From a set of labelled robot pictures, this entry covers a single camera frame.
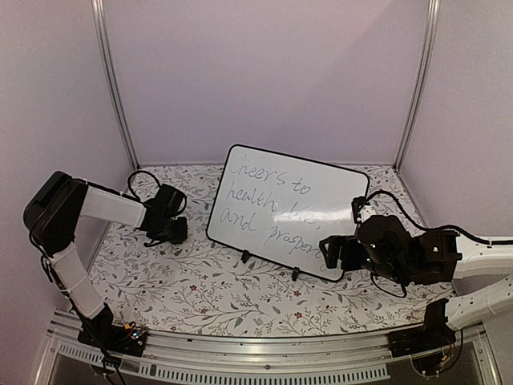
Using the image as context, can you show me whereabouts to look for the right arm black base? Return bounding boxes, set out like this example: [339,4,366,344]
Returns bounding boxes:
[386,298,458,378]

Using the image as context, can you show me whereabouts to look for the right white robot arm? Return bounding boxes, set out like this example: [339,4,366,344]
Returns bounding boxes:
[319,215,512,350]

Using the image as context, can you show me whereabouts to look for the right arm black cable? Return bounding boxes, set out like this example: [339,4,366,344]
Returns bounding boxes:
[360,190,513,245]

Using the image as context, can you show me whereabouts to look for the left aluminium frame post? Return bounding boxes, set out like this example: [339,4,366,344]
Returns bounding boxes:
[91,0,140,170]

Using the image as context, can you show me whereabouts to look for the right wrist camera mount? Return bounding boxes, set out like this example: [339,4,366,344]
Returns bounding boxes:
[351,196,374,225]

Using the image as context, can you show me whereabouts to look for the black whiteboard stand foot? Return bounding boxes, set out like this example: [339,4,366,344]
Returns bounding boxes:
[241,250,252,264]

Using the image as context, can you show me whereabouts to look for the white whiteboard black frame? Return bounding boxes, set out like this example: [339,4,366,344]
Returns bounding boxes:
[206,144,370,282]

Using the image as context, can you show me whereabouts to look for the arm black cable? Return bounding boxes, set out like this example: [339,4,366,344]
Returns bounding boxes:
[360,190,513,245]
[127,170,165,201]

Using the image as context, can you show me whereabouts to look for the right aluminium frame post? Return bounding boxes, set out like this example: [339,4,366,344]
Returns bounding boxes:
[394,0,441,174]

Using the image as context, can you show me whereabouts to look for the aluminium frame post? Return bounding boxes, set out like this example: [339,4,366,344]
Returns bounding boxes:
[394,0,441,174]
[91,0,140,170]

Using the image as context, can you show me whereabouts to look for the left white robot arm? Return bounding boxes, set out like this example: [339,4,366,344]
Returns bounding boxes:
[23,171,188,348]

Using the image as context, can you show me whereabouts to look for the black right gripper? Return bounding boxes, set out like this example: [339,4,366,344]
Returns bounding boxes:
[319,235,406,285]

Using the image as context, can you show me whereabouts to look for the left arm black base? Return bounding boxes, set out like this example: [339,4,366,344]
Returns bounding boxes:
[77,305,147,357]

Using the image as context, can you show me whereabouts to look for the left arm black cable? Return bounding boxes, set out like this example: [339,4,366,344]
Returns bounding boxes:
[127,170,165,201]

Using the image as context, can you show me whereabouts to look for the aluminium front rail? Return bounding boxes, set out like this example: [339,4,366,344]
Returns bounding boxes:
[34,311,507,384]

